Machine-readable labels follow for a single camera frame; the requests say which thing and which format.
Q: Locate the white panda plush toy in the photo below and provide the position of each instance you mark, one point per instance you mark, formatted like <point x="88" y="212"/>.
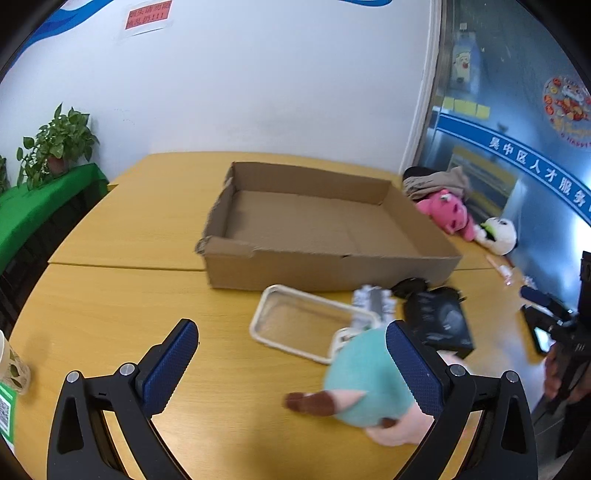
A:
<point x="498" y="235"/>

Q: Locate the red wall notice sign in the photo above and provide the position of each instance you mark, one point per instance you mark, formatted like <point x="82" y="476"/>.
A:
<point x="147" y="15"/>

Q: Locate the potted green plant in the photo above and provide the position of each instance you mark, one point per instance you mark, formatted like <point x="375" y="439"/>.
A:
<point x="56" y="147"/>

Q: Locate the white clear phone case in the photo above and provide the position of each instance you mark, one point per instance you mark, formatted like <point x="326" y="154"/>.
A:
<point x="307" y="325"/>

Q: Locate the black product box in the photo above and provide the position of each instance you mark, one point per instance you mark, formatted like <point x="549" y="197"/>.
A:
<point x="436" y="317"/>

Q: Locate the black sunglasses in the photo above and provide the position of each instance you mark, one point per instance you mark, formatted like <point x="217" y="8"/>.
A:
<point x="410" y="286"/>

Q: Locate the green QR code card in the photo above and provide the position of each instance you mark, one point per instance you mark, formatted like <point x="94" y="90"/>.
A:
<point x="7" y="409"/>

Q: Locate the pink plush toy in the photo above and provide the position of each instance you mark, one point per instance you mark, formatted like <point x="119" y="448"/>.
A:
<point x="449" y="213"/>

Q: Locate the brown cardboard box tray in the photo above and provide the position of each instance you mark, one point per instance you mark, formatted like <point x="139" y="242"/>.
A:
<point x="318" y="231"/>

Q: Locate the light blue phone stand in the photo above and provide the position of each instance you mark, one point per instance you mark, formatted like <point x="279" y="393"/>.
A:
<point x="375" y="299"/>

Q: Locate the green cloth covered shelf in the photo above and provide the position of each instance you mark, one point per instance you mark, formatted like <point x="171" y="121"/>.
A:
<point x="24" y="211"/>

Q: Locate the beige folded cloth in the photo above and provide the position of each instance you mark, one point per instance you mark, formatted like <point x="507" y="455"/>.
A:
<point x="419" y="182"/>

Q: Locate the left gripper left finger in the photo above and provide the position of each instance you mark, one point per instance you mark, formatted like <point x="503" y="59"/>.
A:
<point x="81" y="445"/>

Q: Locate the paper cup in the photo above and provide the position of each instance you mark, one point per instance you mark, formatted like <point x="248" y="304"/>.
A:
<point x="14" y="373"/>

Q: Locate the person right hand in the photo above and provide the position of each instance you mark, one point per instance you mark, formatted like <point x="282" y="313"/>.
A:
<point x="552" y="382"/>

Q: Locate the yellow sticky notes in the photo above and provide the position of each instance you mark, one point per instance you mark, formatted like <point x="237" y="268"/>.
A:
<point x="466" y="108"/>

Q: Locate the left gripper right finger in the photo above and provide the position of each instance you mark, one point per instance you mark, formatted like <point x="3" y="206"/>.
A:
<point x="503" y="446"/>

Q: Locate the pig plush teal shirt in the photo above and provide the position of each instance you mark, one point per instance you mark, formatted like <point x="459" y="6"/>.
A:
<point x="363" y="388"/>

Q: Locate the pink pen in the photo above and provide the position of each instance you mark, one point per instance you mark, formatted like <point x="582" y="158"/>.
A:
<point x="505" y="271"/>

